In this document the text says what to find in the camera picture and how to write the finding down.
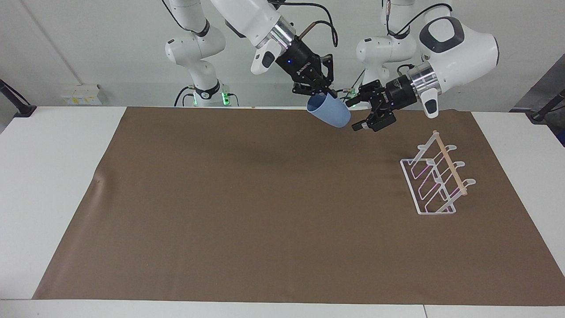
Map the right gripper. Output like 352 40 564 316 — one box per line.
275 38 339 98

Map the black stand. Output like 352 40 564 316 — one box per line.
530 88 565 124
0 79 37 118

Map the blue cup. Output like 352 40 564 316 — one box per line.
307 94 352 129

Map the black cable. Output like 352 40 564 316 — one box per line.
268 0 339 48
350 68 367 95
174 86 196 107
161 0 197 33
386 3 453 37

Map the white wall outlet box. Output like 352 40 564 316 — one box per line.
60 83 102 106

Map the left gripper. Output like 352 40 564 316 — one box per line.
345 75 418 133

